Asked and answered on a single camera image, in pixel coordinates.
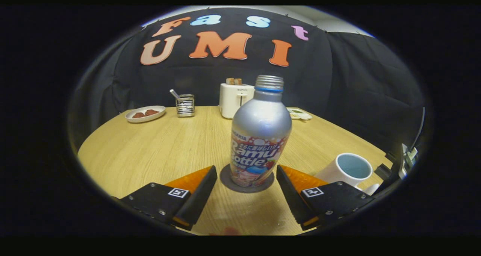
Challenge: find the white cup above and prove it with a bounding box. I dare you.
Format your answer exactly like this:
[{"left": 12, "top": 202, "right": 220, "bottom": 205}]
[{"left": 314, "top": 153, "right": 380, "bottom": 195}]

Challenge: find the white oval plate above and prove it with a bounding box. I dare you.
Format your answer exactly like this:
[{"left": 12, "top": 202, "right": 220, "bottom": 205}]
[{"left": 125, "top": 105, "right": 166, "bottom": 123}]

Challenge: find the wooden table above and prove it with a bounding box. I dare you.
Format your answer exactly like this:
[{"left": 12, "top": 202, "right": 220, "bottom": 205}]
[{"left": 77, "top": 106, "right": 393, "bottom": 236}]

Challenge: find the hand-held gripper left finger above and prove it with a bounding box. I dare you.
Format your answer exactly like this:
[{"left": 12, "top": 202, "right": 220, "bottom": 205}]
[{"left": 113, "top": 165, "right": 218, "bottom": 231}]

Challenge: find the silver juice bottle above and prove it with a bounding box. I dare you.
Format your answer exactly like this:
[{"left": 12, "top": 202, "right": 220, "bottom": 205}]
[{"left": 230, "top": 75, "right": 293, "bottom": 188}]

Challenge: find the dark round coaster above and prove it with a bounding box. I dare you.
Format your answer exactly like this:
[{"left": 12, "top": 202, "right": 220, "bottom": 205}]
[{"left": 219, "top": 164, "right": 275, "bottom": 194}]

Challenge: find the white device on stand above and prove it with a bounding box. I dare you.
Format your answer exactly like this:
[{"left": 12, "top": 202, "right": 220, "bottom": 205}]
[{"left": 398, "top": 143, "right": 419, "bottom": 180}]

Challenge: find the metal wire utensil holder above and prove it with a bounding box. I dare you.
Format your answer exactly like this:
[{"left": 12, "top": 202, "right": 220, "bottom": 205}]
[{"left": 175, "top": 94, "right": 195, "bottom": 118}]

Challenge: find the white toaster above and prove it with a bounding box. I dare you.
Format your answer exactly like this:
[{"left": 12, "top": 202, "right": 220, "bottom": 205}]
[{"left": 219, "top": 83, "right": 255, "bottom": 119}]

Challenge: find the white compartment tray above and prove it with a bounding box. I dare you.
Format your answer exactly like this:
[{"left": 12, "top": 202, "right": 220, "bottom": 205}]
[{"left": 286, "top": 107, "right": 313, "bottom": 121}]

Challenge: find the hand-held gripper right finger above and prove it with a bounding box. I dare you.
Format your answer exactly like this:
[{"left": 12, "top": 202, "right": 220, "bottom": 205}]
[{"left": 276, "top": 164, "right": 376, "bottom": 230}]

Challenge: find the black stand base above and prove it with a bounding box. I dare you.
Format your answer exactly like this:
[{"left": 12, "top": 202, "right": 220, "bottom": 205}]
[{"left": 375, "top": 164, "right": 393, "bottom": 181}]

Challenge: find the thin black cable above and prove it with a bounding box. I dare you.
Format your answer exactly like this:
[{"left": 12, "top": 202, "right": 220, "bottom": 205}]
[{"left": 411, "top": 106, "right": 426, "bottom": 151}]

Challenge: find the black backdrop cloth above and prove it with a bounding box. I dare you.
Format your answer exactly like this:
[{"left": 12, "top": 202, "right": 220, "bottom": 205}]
[{"left": 70, "top": 7, "right": 427, "bottom": 162}]

